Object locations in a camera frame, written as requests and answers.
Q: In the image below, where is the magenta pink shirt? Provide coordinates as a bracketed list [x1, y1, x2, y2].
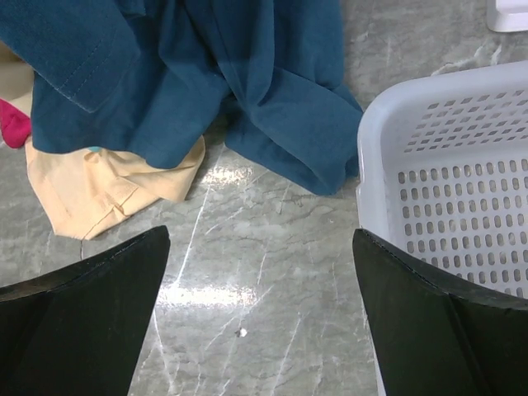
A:
[1, 100, 31, 149]

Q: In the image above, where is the dark blue shirt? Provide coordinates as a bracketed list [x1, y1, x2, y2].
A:
[1, 1, 362, 196]

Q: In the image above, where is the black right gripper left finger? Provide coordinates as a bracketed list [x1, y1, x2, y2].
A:
[1, 226, 171, 395]

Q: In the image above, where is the white perforated plastic basket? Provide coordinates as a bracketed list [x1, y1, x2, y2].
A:
[356, 61, 527, 301]

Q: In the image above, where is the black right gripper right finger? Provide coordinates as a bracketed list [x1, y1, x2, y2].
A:
[352, 229, 527, 395]

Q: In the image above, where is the cream beige shirt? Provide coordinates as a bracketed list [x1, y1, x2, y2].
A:
[1, 45, 205, 240]

